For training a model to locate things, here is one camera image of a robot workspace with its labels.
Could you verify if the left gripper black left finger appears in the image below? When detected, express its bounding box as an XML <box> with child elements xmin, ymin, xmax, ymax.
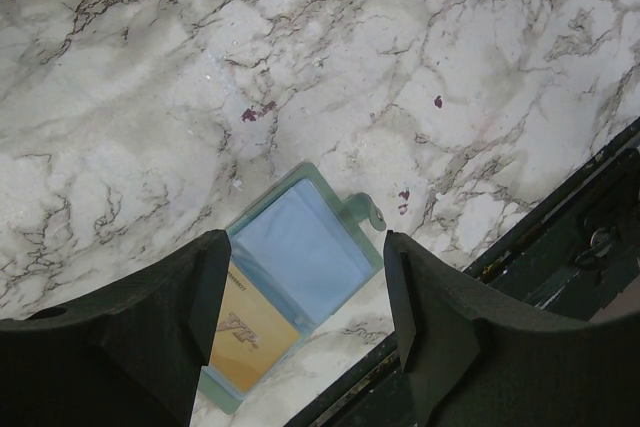
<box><xmin>1</xmin><ymin>230</ymin><xmax>231</xmax><ymax>426</ymax></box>

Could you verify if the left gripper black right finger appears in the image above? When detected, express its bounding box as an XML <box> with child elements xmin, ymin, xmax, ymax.
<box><xmin>384</xmin><ymin>231</ymin><xmax>639</xmax><ymax>426</ymax></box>

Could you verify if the green leather card holder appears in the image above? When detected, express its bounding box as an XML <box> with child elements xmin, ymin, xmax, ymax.
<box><xmin>198</xmin><ymin>162</ymin><xmax>386</xmax><ymax>415</ymax></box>

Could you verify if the gold card in holder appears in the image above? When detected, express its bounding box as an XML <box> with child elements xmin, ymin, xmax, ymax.
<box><xmin>210</xmin><ymin>264</ymin><xmax>300</xmax><ymax>394</ymax></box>

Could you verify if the black front mounting rail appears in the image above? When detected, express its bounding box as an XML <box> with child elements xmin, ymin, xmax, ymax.
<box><xmin>292</xmin><ymin>123</ymin><xmax>639</xmax><ymax>426</ymax></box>

